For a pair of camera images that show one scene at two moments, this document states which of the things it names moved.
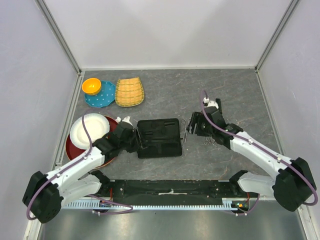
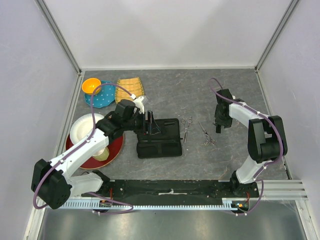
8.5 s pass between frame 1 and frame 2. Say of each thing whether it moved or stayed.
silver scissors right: stayed
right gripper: moved
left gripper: moved
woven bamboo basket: stayed
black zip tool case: stayed
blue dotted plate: stayed
